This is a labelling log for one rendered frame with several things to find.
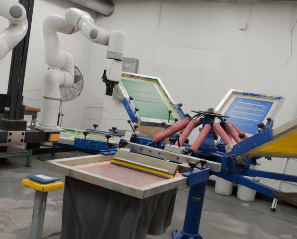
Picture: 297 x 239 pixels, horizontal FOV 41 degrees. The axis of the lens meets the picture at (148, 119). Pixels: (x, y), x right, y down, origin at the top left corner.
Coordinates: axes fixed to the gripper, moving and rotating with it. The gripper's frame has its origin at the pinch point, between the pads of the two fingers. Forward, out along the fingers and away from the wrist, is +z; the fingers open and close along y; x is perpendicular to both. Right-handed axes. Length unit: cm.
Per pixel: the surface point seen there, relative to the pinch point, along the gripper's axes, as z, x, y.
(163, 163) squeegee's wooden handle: 36, 8, -45
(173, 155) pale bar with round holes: 35, -4, -74
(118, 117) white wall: 60, -346, -429
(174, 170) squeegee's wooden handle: 38, 17, -44
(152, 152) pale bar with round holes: 37, -19, -73
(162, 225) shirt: 67, 19, -37
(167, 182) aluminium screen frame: 39, 28, -20
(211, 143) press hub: 30, -7, -134
